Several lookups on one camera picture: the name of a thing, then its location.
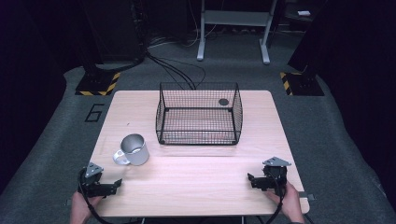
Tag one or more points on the white desk frame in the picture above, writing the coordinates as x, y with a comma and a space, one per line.
236, 18

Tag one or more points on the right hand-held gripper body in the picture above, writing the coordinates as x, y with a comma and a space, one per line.
274, 174

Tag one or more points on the small white box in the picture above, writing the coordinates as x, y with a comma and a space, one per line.
304, 13

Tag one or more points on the person's right hand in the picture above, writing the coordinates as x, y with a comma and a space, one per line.
291, 202

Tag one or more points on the grey metal table bracket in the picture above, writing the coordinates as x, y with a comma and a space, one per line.
308, 196

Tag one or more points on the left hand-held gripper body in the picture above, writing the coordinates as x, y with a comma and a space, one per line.
92, 178

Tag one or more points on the black yellow striped stand base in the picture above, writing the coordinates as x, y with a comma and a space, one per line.
300, 84
99, 84

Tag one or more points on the dark round disc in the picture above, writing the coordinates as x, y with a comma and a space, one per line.
223, 101

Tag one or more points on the person's left hand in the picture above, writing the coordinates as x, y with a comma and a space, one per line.
80, 207

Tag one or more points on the silver metal mug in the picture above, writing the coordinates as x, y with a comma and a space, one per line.
134, 150

